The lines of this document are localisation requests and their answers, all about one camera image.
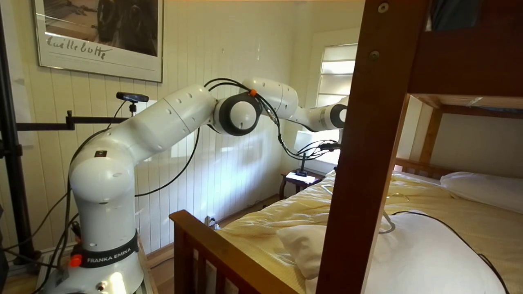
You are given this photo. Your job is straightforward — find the small dark nightstand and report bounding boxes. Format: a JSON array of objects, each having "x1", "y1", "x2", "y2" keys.
[{"x1": 280, "y1": 170, "x2": 326, "y2": 201}]

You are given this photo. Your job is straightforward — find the pale yellow duvet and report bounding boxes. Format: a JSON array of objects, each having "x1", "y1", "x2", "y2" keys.
[{"x1": 218, "y1": 170, "x2": 523, "y2": 294}]

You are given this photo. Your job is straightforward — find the white window blind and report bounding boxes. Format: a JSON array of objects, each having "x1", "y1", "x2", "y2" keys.
[{"x1": 316, "y1": 42, "x2": 360, "y2": 111}]

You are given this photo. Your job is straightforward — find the framed poster with signature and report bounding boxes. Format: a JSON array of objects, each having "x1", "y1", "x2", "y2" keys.
[{"x1": 32, "y1": 0, "x2": 166, "y2": 85}]

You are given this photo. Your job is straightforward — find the small white pillow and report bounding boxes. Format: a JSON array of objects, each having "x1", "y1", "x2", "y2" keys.
[{"x1": 440, "y1": 170, "x2": 523, "y2": 216}]

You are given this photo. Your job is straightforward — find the black tripod stand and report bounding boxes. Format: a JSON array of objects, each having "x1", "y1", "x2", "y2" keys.
[{"x1": 0, "y1": 10, "x2": 131, "y2": 265}]

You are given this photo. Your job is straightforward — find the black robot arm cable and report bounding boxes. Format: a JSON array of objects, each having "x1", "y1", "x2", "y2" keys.
[{"x1": 203, "y1": 77, "x2": 344, "y2": 176}]

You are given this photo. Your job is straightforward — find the black loose cable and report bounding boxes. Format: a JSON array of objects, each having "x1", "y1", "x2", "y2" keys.
[{"x1": 135, "y1": 127, "x2": 203, "y2": 199}]

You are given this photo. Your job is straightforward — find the orange wooden bunk bed frame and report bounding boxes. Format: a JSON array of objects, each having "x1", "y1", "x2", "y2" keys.
[{"x1": 169, "y1": 0, "x2": 523, "y2": 294}]

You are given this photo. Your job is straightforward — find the black stand camera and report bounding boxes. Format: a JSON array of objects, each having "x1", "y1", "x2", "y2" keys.
[{"x1": 115, "y1": 90, "x2": 151, "y2": 106}]

